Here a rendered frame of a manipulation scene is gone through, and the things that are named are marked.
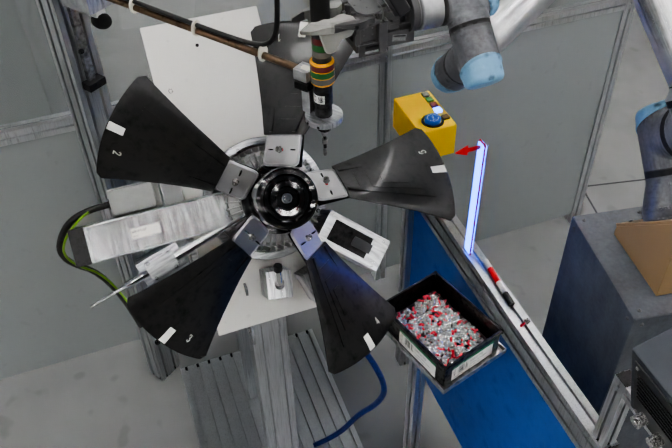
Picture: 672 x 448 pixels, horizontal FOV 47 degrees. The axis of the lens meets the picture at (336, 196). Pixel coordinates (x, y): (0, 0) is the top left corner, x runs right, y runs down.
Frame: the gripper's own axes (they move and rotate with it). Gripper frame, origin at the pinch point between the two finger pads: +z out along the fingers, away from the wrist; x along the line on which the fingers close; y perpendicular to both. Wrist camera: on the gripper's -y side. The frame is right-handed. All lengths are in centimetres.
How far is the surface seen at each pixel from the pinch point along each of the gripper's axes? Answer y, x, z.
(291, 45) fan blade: 15.8, 18.9, -3.1
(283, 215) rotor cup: 35.4, -7.1, 8.0
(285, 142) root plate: 29.0, 5.9, 3.0
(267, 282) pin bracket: 59, -2, 11
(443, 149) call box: 55, 21, -41
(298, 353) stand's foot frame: 147, 43, -6
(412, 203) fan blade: 39.9, -8.5, -18.2
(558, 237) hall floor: 155, 64, -122
